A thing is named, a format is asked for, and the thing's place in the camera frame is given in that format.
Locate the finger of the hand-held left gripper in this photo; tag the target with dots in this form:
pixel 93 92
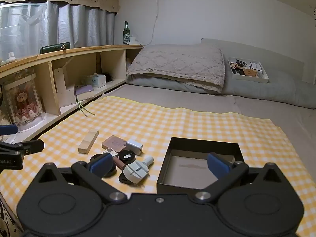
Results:
pixel 29 147
pixel 8 129

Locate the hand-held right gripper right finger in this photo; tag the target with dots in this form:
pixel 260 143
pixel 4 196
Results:
pixel 217 166

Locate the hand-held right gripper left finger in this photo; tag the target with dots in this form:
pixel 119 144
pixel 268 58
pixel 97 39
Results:
pixel 100 165

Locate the black oval case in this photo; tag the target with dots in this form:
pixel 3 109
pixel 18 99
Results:
pixel 111 173

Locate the brown lip gloss tube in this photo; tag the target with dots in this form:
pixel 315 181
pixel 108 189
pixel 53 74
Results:
pixel 118 163

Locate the beige rectangular box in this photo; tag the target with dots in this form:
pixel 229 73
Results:
pixel 88 142

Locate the pink compact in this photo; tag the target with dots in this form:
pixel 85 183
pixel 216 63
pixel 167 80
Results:
pixel 114 143

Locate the black round jar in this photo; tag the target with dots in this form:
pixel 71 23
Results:
pixel 127 157

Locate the grey watch link tool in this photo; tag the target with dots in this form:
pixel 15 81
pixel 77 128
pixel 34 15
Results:
pixel 135 172

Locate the white charger adapter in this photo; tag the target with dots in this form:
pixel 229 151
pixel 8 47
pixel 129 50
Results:
pixel 134 147

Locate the black box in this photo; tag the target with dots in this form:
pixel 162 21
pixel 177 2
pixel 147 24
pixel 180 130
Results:
pixel 177 188

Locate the white cylinder tube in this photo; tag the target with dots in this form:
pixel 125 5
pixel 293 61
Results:
pixel 149 161

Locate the doll in clear case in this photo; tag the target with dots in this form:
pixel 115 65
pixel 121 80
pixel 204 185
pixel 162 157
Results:
pixel 23 103

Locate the green plant stems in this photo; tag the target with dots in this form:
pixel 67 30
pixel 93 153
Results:
pixel 82 108

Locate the yellow checked mat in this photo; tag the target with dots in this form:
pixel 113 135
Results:
pixel 172 118

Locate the wooden board stand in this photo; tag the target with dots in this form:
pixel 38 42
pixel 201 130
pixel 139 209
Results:
pixel 64 91

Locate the beige book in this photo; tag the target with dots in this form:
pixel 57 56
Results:
pixel 86 96

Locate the small white bottle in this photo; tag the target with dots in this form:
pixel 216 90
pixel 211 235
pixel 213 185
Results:
pixel 10 57

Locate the purple notebook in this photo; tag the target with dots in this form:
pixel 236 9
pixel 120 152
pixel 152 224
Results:
pixel 85 89

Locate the pale green tissue box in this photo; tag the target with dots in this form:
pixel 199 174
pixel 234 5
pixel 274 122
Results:
pixel 95 81

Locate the black fluffy item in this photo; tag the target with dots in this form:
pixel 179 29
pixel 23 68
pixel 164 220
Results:
pixel 108 77

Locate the white tray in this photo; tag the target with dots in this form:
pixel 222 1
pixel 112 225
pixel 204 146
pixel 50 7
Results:
pixel 251 79

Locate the dark green pouch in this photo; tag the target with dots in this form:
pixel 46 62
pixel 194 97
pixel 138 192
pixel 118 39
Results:
pixel 54 48

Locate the brown leather tag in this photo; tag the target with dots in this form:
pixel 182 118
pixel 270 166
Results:
pixel 249 73

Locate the grey pillow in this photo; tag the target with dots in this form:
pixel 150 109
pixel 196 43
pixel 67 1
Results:
pixel 158 82

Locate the folded grey duvet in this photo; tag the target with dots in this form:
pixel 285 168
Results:
pixel 284 88

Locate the black hair claw clip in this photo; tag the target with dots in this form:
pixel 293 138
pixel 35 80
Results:
pixel 240 63

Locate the small white box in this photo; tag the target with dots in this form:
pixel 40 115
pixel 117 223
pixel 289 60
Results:
pixel 255 66

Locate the clear plastic container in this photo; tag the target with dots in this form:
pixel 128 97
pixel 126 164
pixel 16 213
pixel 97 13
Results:
pixel 19 17

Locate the grey headboard cushion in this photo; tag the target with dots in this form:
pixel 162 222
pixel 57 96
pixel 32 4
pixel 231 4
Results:
pixel 271 51

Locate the grey curtain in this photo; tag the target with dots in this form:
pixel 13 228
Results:
pixel 81 24

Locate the small white container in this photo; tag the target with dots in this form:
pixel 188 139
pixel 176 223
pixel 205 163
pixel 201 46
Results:
pixel 133 40

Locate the green beer bottle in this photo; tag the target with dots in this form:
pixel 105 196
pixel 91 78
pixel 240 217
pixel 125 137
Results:
pixel 126 35

